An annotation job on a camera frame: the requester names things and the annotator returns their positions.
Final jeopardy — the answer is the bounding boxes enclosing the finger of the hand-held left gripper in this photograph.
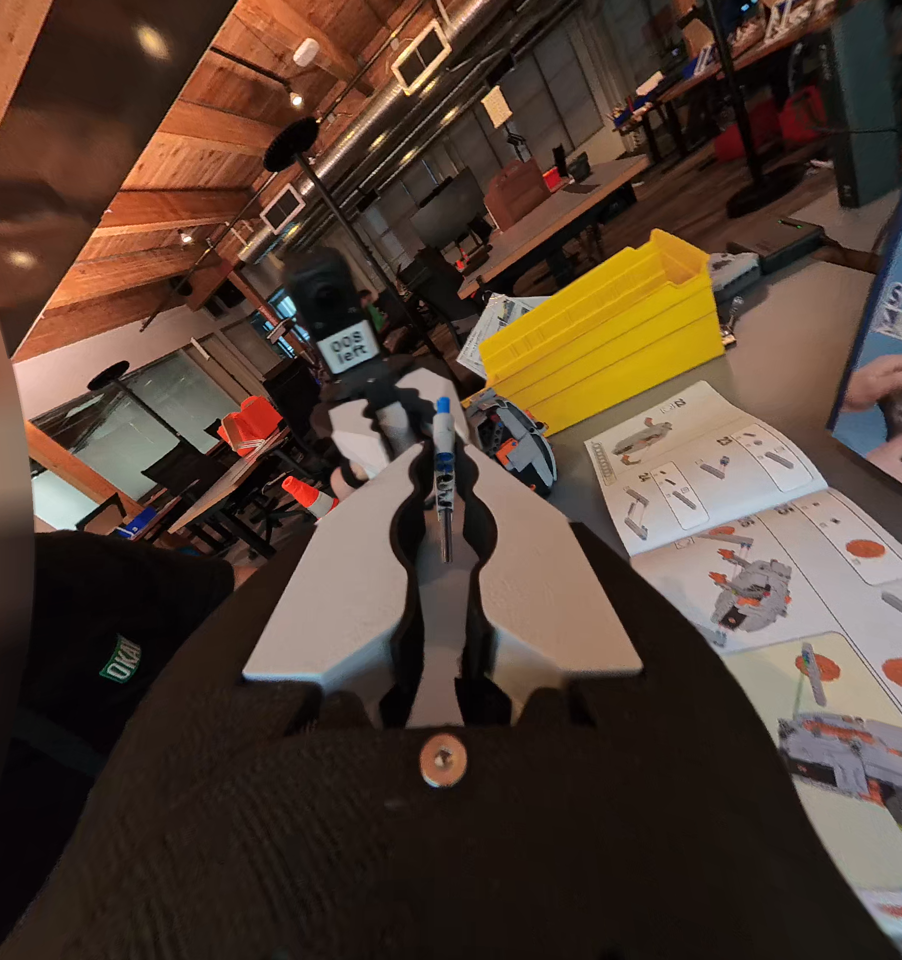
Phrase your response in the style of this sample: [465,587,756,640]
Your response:
[391,362,470,444]
[328,399,392,481]

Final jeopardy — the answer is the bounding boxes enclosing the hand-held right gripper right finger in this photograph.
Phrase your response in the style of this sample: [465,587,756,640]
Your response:
[458,447,644,726]

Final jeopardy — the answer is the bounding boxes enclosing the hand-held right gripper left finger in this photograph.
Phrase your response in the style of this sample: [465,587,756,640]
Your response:
[242,441,425,726]

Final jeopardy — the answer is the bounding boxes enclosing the grey beam with blue pins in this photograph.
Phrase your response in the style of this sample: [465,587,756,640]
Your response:
[430,396,459,565]

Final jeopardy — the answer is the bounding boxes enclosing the grey orange brick model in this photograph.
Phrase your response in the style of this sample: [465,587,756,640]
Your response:
[462,390,558,496]

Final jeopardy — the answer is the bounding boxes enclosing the yellow plastic bin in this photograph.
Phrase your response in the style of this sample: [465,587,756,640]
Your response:
[478,228,725,435]

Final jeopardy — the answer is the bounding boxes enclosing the orange traffic cone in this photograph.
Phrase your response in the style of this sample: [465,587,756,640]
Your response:
[282,474,339,520]

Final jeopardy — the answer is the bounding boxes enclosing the printed paper leaflet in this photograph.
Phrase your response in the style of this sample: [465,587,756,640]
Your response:
[458,294,549,376]

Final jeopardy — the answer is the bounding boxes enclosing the orange storage crate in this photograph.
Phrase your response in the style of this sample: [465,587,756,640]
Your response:
[217,396,287,459]

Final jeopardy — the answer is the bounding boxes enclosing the black stand with round top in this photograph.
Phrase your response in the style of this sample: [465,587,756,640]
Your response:
[263,116,452,361]
[87,360,197,451]

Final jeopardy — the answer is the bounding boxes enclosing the black monitor screen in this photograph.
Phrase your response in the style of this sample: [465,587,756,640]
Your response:
[409,168,489,252]

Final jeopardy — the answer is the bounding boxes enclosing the open instruction booklet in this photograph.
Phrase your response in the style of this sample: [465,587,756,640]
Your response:
[584,380,902,939]

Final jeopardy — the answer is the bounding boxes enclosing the brown cardboard box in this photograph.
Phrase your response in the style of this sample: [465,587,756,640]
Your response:
[484,159,549,230]

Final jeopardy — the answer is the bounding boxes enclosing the long grey table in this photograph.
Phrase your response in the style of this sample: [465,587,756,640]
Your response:
[458,153,654,297]

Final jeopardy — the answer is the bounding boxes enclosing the black garment with green patch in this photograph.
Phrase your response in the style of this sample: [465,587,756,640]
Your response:
[0,528,234,960]

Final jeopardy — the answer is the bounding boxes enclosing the dark glossy panel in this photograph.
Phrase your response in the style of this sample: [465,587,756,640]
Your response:
[0,0,238,357]

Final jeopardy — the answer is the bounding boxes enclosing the grey battery module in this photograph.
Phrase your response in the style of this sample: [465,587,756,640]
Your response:
[706,251,763,294]

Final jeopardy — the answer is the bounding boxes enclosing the black pole stand round base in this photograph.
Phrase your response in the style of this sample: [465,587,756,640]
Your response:
[702,0,808,220]

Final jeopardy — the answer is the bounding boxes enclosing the dark flat box device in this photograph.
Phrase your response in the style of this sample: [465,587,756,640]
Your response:
[728,217,827,275]

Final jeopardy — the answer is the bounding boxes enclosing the red storage bin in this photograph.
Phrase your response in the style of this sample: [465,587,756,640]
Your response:
[777,86,830,147]
[713,120,759,162]

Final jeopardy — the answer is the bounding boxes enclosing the blue robot kit box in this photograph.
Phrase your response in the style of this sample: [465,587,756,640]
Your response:
[828,97,902,492]

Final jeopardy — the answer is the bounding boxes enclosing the dark teal flat box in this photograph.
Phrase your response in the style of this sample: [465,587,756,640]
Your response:
[828,0,902,211]

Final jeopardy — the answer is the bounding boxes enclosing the silver ceiling duct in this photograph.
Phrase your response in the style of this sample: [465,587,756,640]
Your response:
[248,0,572,256]

